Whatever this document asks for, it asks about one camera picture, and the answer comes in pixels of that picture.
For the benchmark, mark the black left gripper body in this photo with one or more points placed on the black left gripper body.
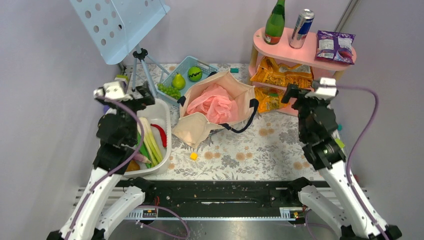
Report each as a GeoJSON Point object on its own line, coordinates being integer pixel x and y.
{"type": "Point", "coordinates": [129, 114]}

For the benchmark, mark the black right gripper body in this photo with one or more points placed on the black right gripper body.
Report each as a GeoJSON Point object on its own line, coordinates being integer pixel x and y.
{"type": "Point", "coordinates": [306, 105]}

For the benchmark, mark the orange yellow packet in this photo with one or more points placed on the orange yellow packet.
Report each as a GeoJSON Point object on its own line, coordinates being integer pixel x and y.
{"type": "Point", "coordinates": [269, 99]}

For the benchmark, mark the green pear toy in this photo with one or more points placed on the green pear toy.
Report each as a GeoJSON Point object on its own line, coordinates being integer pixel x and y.
{"type": "Point", "coordinates": [179, 82]}

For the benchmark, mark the green leek toy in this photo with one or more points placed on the green leek toy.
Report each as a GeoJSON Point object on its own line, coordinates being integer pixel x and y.
{"type": "Point", "coordinates": [149, 143]}

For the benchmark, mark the beige floral canvas tote bag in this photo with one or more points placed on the beige floral canvas tote bag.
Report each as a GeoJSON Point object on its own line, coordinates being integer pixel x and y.
{"type": "Point", "coordinates": [195, 128]}

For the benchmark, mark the silver blue drink can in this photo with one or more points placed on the silver blue drink can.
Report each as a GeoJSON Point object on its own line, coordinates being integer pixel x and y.
{"type": "Point", "coordinates": [301, 29]}

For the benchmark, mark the pink plastic grocery bag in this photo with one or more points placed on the pink plastic grocery bag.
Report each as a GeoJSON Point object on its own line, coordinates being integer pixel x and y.
{"type": "Point", "coordinates": [215, 104]}

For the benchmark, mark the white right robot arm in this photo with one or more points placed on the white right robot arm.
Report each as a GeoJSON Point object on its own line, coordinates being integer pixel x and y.
{"type": "Point", "coordinates": [355, 218]}

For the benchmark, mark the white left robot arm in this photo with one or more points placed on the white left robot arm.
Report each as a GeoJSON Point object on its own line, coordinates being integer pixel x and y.
{"type": "Point", "coordinates": [88, 221]}

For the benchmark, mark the orange toy food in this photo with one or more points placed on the orange toy food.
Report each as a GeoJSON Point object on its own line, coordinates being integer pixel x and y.
{"type": "Point", "coordinates": [133, 166]}

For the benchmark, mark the white plastic tub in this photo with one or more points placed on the white plastic tub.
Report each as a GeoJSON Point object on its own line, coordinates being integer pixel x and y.
{"type": "Point", "coordinates": [158, 114]}

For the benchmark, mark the orange printed snack bag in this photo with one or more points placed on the orange printed snack bag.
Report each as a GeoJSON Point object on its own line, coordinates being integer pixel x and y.
{"type": "Point", "coordinates": [279, 74]}

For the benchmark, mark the purple dumbbell toy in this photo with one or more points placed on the purple dumbbell toy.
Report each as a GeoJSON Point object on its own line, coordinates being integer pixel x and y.
{"type": "Point", "coordinates": [121, 79]}

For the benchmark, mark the green grapes bunch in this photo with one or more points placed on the green grapes bunch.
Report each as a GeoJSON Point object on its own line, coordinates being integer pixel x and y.
{"type": "Point", "coordinates": [171, 91]}

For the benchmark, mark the green cucumber toy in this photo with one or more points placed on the green cucumber toy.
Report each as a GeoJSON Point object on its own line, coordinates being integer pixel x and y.
{"type": "Point", "coordinates": [144, 152]}

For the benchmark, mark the lime green block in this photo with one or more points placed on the lime green block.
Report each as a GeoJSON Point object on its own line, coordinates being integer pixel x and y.
{"type": "Point", "coordinates": [339, 143]}

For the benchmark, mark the red chili pepper toy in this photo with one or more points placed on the red chili pepper toy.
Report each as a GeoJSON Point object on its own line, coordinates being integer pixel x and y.
{"type": "Point", "coordinates": [162, 133]}

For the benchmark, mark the light blue perforated basket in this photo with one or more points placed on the light blue perforated basket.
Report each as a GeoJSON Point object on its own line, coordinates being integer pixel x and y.
{"type": "Point", "coordinates": [182, 68]}

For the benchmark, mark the green toy watermelon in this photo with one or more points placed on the green toy watermelon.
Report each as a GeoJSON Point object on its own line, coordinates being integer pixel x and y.
{"type": "Point", "coordinates": [194, 73]}

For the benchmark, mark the purple snack packet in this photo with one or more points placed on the purple snack packet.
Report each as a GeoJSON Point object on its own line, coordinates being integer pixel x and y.
{"type": "Point", "coordinates": [335, 47]}

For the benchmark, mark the green glass bottle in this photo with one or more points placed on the green glass bottle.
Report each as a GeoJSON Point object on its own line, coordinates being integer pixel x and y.
{"type": "Point", "coordinates": [275, 24]}

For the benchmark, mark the yellow small block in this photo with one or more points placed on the yellow small block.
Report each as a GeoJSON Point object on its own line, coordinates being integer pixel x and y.
{"type": "Point", "coordinates": [193, 156]}

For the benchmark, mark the light blue music stand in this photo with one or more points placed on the light blue music stand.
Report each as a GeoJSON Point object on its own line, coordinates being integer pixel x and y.
{"type": "Point", "coordinates": [117, 27]}

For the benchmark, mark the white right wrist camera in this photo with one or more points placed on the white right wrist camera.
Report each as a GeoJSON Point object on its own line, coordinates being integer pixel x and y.
{"type": "Point", "coordinates": [323, 89]}

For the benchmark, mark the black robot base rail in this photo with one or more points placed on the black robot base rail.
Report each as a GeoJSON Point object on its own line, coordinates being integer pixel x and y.
{"type": "Point", "coordinates": [225, 200]}

